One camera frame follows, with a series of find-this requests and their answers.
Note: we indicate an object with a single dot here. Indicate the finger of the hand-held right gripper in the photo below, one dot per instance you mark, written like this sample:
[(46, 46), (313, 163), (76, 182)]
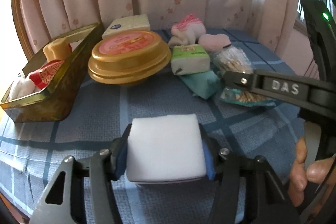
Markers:
[(252, 82)]

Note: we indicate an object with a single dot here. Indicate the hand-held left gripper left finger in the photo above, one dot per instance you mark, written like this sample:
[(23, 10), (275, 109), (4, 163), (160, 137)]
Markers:
[(122, 161)]

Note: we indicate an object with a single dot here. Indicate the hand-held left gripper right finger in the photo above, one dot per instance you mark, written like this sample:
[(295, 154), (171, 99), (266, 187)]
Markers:
[(210, 163)]

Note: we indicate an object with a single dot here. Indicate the bag of cotton swabs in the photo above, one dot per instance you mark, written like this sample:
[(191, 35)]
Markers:
[(231, 61)]

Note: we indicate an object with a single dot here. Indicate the white sponge block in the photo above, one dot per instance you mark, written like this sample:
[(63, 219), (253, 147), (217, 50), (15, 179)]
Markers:
[(165, 148)]

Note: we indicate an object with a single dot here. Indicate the pink round pad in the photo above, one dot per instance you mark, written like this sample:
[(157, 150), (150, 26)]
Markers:
[(214, 41)]

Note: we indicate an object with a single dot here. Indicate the white sock pink lace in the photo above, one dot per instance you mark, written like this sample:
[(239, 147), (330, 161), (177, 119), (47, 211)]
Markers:
[(189, 29)]

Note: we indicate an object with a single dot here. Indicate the gold tin box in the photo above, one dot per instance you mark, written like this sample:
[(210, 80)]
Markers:
[(60, 90)]

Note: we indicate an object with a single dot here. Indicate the red gold patterned pouch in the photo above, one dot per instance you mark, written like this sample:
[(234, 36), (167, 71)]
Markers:
[(44, 74)]

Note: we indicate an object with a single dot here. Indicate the white cloth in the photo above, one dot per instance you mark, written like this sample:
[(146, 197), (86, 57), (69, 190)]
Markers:
[(21, 87)]

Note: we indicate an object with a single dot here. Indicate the yellow sponge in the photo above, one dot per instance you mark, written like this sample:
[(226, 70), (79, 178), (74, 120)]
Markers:
[(56, 49)]

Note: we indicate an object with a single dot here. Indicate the teal soft pack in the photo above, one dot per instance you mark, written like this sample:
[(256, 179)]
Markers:
[(202, 83)]

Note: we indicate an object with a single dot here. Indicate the person's right hand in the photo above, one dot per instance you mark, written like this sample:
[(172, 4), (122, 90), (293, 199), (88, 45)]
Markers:
[(298, 169)]

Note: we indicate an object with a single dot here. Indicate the green tissue pack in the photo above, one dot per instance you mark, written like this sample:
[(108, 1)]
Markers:
[(189, 61)]

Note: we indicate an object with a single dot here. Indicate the blue checked tablecloth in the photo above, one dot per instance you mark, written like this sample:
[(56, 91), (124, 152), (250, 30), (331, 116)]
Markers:
[(157, 103)]

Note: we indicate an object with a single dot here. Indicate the round gold container pink lid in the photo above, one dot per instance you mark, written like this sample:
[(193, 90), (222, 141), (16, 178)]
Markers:
[(126, 56)]

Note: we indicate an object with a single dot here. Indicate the cream tissue box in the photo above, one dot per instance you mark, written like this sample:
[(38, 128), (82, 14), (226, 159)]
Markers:
[(128, 23)]

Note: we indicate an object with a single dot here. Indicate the wooden frame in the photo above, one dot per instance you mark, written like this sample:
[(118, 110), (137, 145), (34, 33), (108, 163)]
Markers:
[(17, 16)]

